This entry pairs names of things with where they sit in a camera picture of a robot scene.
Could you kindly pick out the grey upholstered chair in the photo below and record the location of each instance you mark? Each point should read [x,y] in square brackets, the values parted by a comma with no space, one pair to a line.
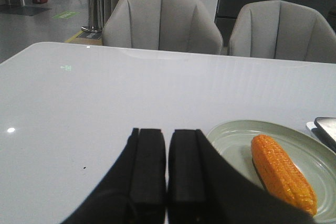
[169,25]
[283,30]

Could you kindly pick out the orange corn cob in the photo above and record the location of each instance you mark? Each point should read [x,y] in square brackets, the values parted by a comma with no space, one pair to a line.
[280,175]

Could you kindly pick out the black silver kitchen scale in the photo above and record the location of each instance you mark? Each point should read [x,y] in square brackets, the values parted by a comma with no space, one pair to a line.
[323,128]

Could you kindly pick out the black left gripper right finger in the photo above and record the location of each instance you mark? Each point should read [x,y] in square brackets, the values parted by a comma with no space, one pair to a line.
[205,188]

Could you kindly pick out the left grey upholstered chair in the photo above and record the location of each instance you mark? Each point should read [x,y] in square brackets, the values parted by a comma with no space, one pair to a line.
[169,25]

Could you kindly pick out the chrome stanchion post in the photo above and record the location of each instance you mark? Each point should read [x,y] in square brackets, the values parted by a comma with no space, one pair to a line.
[92,23]

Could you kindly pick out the pale green plate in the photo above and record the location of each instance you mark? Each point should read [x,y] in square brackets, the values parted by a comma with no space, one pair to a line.
[317,163]

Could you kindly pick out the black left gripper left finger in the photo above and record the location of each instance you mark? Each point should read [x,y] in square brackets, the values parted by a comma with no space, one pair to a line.
[133,190]

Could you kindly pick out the right grey upholstered chair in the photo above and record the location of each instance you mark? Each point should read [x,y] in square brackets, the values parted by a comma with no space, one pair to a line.
[283,30]

